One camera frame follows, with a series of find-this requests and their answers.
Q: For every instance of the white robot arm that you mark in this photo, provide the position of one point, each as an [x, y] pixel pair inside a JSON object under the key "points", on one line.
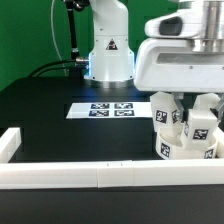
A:
{"points": [[111, 62]]}

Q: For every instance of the white marker sheet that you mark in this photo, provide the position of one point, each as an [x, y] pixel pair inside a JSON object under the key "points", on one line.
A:
{"points": [[110, 110]]}

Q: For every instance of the white U-shaped fence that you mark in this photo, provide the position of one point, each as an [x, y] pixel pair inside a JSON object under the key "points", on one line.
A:
{"points": [[101, 174]]}

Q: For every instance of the white round stool seat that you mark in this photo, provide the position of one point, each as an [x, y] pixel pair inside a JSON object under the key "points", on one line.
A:
{"points": [[172, 149]]}

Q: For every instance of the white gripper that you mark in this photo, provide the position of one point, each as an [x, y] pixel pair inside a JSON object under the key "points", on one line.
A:
{"points": [[184, 52]]}

